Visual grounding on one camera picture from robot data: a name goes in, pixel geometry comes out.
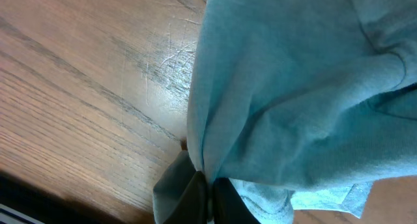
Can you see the light blue t-shirt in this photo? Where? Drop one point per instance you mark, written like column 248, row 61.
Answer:
column 301, row 104

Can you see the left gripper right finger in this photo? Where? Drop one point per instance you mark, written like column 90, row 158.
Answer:
column 228, row 207

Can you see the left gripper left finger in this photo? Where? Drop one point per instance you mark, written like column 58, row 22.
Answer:
column 192, row 207

